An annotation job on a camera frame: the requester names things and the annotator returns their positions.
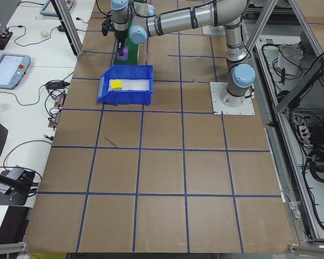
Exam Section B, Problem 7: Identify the purple foam block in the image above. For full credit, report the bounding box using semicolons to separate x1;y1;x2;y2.
116;45;130;61

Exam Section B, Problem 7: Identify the yellow foam block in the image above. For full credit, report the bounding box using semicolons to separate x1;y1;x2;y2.
110;79;124;91

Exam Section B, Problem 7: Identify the green conveyor belt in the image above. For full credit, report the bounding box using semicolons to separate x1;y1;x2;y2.
112;32;141;66

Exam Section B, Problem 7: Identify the blue plastic bin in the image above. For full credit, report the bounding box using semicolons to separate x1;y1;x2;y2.
96;64;154;107

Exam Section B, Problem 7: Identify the blue grey teach pendant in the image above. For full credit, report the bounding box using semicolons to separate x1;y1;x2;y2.
0;53;31;91
39;0;77;18

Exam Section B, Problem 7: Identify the small circuit board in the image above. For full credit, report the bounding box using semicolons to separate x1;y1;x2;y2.
48;111;62;130
53;93;66;108

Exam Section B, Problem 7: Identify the black electronics board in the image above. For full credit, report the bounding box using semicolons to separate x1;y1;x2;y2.
0;31;14;43

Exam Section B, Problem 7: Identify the small silver device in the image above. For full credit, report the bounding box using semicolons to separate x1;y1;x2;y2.
9;166;26;180

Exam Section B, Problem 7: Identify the white plastic bag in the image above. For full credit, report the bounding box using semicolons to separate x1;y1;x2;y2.
276;43;305;77

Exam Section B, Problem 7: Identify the black stand base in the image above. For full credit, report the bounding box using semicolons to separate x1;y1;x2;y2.
0;168;40;207

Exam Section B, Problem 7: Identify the white power strip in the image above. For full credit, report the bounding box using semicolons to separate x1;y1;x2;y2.
291;115;314;147

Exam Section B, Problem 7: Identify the aluminium extrusion bar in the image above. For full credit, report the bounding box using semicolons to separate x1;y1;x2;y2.
287;242;324;257
0;242;30;257

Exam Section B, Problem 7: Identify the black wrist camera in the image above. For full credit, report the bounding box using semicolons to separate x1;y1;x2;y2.
101;18;113;37

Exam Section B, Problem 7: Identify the aluminium extrusion post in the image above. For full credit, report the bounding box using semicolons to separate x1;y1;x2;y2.
50;0;84;57

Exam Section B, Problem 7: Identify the white square base plate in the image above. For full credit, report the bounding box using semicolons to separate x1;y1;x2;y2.
210;81;256;117
202;25;226;36

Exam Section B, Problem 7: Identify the black cable bundle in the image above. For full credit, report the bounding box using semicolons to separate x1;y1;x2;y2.
275;88;295;104
302;147;324;185

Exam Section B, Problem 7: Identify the V-shaped metal bar frame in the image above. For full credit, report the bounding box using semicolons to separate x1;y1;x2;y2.
242;0;324;243

